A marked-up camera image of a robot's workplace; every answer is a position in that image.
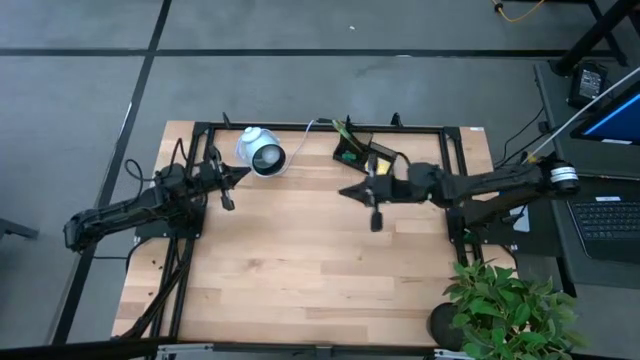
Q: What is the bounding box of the white lamp cable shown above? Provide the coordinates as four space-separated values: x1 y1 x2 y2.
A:
234 118 317 177

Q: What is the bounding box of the black furniture leg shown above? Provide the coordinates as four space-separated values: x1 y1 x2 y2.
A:
0 217 40 242

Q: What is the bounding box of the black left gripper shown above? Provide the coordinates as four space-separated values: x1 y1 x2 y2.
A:
197 144 251 212

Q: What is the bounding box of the green leafy plant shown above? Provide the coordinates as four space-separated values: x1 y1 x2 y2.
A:
442 258 587 360

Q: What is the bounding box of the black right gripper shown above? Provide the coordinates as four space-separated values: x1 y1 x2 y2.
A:
338 152 409 233

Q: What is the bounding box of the white round cup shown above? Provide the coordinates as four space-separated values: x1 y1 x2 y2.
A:
235 126 289 179

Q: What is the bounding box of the black plant pot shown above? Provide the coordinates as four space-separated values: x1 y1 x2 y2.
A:
428 301 467 353

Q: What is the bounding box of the black laptop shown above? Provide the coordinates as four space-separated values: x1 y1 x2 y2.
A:
567 194 640 265

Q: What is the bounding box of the black mesh desk organizer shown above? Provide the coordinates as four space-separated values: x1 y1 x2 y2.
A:
332 130 400 177

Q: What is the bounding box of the white paper sheet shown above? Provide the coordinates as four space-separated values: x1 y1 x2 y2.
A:
510 204 532 234

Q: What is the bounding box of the black aluminium table frame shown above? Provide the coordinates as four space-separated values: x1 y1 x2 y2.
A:
112 112 519 360

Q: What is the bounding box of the yellow hanging cable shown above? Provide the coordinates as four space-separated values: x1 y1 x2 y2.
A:
491 0 547 24

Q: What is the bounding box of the black power adapter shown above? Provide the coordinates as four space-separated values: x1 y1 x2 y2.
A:
568 62 609 109

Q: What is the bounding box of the black monitor blue screen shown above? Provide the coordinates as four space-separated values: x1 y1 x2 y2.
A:
569 79 640 147

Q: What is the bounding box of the laptop computer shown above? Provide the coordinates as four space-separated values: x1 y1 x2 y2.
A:
532 58 640 291

